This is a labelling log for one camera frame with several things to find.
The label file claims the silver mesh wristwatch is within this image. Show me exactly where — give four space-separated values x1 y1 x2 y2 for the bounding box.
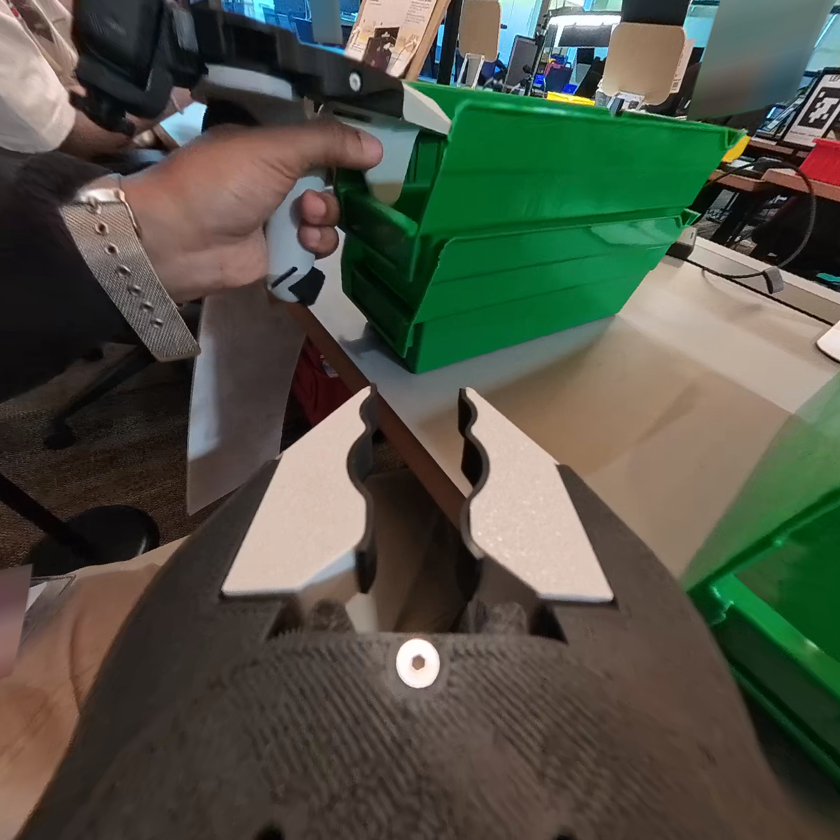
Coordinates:
58 174 202 363

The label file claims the black-white marker sign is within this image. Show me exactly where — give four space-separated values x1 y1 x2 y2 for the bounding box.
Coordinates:
777 67 840 150

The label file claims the grey desk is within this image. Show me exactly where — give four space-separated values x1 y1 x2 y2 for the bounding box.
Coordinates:
289 233 840 581

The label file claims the long wooden workbench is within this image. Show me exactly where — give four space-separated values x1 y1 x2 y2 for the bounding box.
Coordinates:
709 167 840 221

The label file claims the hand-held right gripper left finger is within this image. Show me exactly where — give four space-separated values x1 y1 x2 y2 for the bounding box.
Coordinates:
220 386 380 614

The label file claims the black office chair base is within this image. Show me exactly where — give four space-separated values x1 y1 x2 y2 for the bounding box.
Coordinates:
41 341 158 450
0 469 163 575

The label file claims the black steel pillar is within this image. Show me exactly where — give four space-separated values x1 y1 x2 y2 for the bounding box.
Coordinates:
435 0 462 85

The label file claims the brown-sheet document stand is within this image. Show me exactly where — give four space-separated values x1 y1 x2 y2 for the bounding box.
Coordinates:
343 0 455 81

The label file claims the black cable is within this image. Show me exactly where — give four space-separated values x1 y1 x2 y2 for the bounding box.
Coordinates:
679 159 824 298

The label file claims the dark red bag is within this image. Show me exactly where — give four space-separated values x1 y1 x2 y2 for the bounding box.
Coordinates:
290 338 355 429

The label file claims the person's left hand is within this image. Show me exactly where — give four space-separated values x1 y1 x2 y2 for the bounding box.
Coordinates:
121 121 386 306

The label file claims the large red bin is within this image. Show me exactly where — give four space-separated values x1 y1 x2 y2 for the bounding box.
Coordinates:
799 136 840 189

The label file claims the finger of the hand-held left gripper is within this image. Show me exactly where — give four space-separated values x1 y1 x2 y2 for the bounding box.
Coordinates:
400 82 455 133

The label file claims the person's tan trouser leg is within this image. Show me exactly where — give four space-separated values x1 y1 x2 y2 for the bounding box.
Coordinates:
0 537 181 840

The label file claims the pale grey panel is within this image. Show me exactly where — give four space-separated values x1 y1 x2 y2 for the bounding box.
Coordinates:
185 282 308 517

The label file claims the cardboard display board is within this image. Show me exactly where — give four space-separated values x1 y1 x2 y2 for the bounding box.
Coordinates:
599 21 697 114
458 0 504 88

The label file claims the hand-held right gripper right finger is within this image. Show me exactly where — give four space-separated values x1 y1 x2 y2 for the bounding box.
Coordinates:
456 386 618 608

